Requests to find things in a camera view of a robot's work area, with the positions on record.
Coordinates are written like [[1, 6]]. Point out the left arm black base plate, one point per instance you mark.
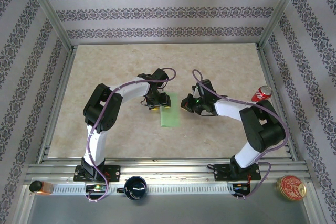
[[113, 173]]

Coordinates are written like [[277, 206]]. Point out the aluminium frame post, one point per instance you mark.
[[278, 11], [51, 11]]

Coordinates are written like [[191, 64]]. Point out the red soda can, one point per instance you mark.
[[261, 94]]

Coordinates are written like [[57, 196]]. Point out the orange bottle with black cap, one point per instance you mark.
[[42, 187]]

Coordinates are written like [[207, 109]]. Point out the aluminium side rail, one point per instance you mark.
[[58, 103], [270, 77]]

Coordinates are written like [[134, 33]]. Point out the small circuit board with light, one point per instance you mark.
[[241, 187], [95, 187]]

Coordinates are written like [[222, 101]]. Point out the red and gold round tin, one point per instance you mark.
[[291, 187]]

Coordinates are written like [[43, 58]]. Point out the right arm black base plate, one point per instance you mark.
[[223, 172]]

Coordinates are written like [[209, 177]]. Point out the light green paper sheet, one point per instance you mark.
[[170, 116]]

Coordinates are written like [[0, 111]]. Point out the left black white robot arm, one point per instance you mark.
[[105, 108]]

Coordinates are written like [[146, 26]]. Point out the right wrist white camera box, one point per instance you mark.
[[195, 93]]

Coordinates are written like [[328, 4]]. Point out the dark blue glossy mug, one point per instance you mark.
[[135, 188]]

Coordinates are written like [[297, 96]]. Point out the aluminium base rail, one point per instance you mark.
[[170, 171]]

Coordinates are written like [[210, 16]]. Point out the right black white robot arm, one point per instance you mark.
[[265, 129]]

